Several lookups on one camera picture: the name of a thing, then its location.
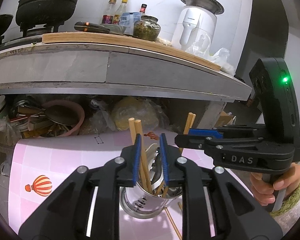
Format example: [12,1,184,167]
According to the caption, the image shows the yellow cap sauce bottle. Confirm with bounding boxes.
[112,0,128,25]

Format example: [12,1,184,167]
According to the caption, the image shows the green knitted sleeve forearm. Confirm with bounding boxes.
[269,183,300,217]

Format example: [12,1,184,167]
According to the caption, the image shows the clear plastic bag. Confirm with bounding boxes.
[185,34,235,77]

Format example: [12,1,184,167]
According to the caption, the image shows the steel perforated utensil holder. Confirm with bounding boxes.
[120,183,182,219]

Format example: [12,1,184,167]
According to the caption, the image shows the white kitchen appliance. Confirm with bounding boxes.
[171,0,224,50]

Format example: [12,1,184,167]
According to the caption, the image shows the red label sauce bottle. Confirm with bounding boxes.
[101,0,116,24]

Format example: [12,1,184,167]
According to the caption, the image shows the wooden cutting board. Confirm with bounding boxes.
[42,31,221,71]

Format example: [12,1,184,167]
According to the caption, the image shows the blue white packet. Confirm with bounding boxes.
[119,12,141,35]

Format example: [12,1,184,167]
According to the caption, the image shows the lone bamboo chopstick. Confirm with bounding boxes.
[178,112,197,156]

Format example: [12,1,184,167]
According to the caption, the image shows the black cooking pot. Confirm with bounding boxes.
[15,0,78,36]

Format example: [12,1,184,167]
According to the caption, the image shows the person's right hand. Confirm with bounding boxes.
[250,163,300,206]

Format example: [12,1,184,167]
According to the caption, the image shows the stainless steel spoon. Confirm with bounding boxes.
[150,153,164,192]

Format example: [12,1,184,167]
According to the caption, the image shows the black handled kitchen knife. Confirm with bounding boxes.
[74,22,126,35]

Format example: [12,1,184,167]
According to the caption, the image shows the pink plastic basin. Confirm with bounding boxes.
[42,100,85,137]

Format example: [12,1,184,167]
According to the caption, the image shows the glass jar of pickles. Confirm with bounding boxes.
[133,15,161,42]

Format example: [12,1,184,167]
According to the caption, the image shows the red cap dark bottle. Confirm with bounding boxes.
[139,4,147,15]

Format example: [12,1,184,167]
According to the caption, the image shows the yellow bag under counter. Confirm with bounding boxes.
[110,97,159,131]

